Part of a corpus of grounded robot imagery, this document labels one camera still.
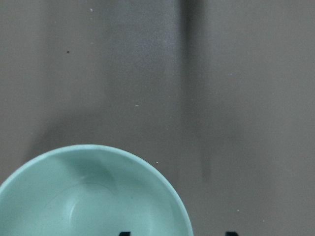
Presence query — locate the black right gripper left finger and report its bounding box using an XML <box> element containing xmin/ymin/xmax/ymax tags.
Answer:
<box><xmin>119</xmin><ymin>232</ymin><xmax>130</xmax><ymax>236</ymax></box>

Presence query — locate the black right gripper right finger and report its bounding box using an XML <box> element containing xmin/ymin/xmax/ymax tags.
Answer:
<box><xmin>225</xmin><ymin>231</ymin><xmax>239</xmax><ymax>236</ymax></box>

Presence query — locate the green bowl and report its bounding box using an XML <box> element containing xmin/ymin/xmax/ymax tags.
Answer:
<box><xmin>0</xmin><ymin>145</ymin><xmax>193</xmax><ymax>236</ymax></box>

